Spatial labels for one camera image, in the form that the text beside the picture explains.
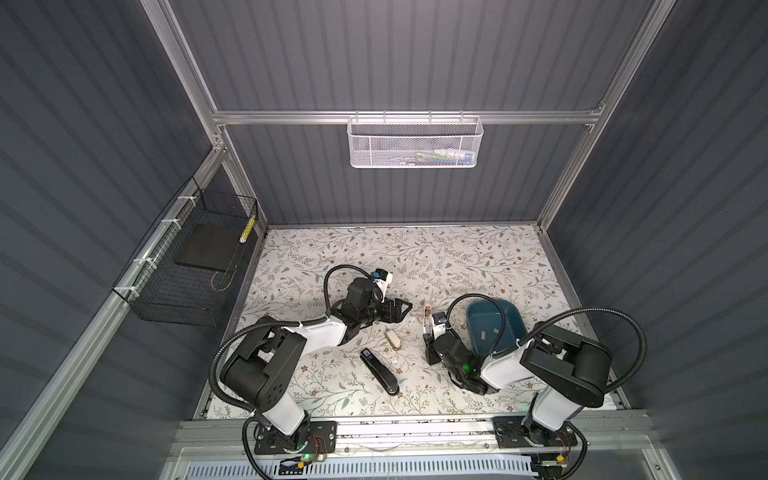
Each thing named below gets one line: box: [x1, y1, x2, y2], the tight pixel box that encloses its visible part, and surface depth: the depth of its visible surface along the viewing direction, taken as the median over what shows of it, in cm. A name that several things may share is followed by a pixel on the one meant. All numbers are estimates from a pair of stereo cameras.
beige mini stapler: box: [386, 330, 401, 348], surface depth 90 cm
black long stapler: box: [359, 348, 400, 396], surface depth 82 cm
